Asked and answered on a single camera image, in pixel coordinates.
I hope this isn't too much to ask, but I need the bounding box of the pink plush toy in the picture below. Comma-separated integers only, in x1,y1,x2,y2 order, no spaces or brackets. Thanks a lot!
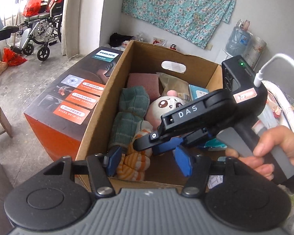
145,90,185,129

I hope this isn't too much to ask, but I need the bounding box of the blue wet wipes pack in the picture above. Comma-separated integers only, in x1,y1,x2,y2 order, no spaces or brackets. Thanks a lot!
198,138,227,151

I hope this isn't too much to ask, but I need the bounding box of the person's right hand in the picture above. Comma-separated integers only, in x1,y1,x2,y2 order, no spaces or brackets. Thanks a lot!
225,126,294,180

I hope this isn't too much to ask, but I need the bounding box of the brown cardboard box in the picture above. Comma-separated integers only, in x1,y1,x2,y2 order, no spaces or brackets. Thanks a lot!
77,41,222,190

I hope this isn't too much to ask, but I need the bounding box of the blue bandage box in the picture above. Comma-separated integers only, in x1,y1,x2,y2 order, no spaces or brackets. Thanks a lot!
189,84,209,101

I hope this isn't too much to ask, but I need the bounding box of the white stitched blanket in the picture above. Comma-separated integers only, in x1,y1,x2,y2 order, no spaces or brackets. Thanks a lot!
252,81,294,135

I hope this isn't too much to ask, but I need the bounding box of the teal checked towel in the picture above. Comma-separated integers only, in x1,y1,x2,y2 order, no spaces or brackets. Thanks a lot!
108,85,150,149

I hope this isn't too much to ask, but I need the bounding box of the white water dispenser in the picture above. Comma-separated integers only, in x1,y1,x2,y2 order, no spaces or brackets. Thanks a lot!
214,49,233,65

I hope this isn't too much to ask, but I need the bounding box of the pink knit cloth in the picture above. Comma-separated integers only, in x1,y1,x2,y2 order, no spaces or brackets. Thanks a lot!
127,73,160,102

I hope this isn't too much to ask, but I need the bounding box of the orange Philips appliance box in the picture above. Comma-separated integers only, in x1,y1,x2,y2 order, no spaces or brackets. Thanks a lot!
24,47,122,161

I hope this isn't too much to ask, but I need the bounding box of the rolled floral mat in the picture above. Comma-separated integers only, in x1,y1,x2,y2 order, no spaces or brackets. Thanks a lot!
243,35,267,70

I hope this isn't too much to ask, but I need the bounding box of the clear plastic bag clutter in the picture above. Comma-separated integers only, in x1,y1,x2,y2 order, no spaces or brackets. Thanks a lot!
132,31,167,47

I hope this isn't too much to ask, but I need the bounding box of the black cloth on floor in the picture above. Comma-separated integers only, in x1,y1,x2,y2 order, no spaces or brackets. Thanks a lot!
108,32,133,47

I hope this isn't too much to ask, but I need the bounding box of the wheelchair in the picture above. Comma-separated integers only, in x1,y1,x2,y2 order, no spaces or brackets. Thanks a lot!
0,0,64,61

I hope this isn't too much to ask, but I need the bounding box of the red plastic bag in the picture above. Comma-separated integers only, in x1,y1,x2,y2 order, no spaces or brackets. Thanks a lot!
23,0,42,18

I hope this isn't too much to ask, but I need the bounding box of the white usb cable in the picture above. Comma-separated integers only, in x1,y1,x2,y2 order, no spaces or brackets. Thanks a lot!
253,52,294,89

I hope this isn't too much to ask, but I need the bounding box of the floral teal wall cloth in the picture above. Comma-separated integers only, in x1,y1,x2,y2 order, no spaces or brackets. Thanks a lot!
122,0,236,48

